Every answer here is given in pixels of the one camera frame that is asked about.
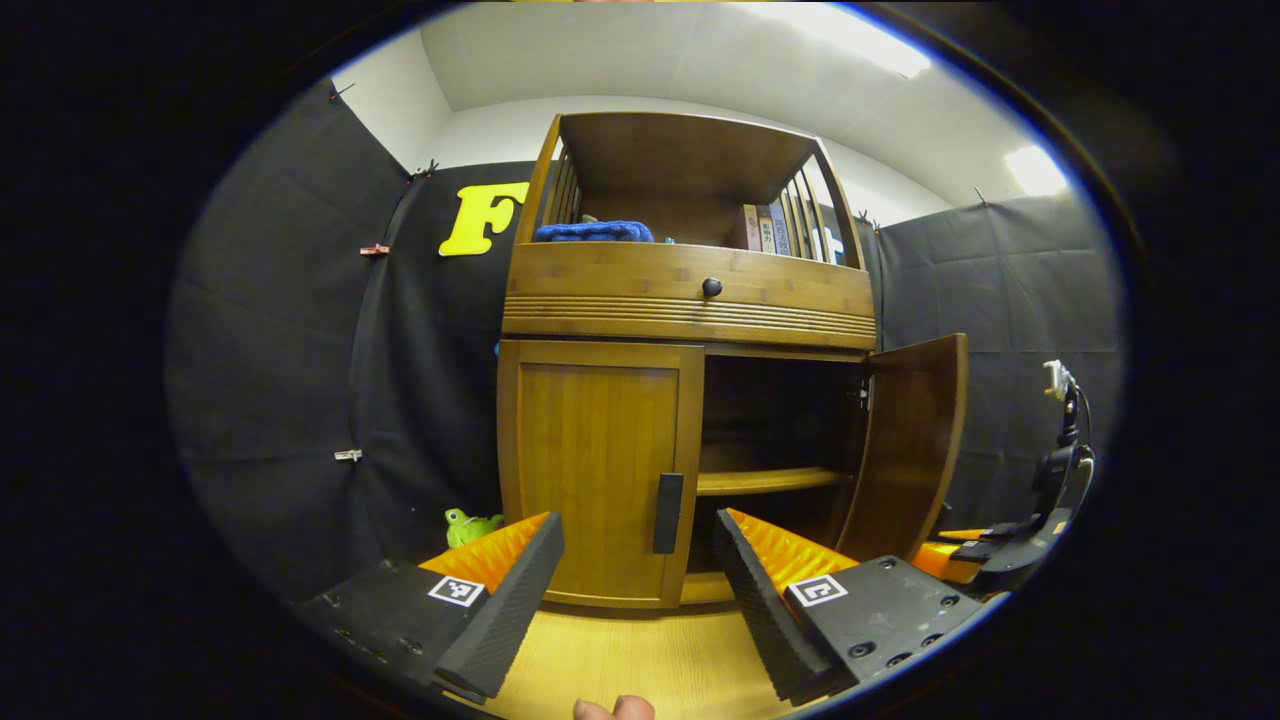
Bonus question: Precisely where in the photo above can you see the wooden shoe cabinet door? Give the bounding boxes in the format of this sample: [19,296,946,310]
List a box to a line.
[835,333,971,566]
[497,338,706,609]

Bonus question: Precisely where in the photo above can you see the blue folded towel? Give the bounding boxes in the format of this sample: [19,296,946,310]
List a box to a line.
[532,220,656,244]

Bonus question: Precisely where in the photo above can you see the wooden double-door shoe cabinet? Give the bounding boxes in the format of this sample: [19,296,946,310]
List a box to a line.
[497,110,879,609]

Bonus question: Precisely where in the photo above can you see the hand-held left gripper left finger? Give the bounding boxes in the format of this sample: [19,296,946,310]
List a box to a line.
[300,512,566,706]

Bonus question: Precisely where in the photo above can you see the black backdrop cloth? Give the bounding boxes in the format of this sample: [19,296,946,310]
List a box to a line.
[165,78,1126,611]

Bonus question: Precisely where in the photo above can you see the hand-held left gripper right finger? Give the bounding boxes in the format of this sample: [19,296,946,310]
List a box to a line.
[713,508,986,708]

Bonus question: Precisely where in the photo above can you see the green frog plush toy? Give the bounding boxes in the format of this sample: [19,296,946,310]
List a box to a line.
[444,507,506,549]

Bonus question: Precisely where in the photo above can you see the small ceiling light panel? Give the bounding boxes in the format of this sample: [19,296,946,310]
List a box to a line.
[1003,145,1071,198]

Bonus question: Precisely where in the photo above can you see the wooden cabinet inner shelf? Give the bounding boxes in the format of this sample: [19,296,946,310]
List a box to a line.
[697,466,853,497]

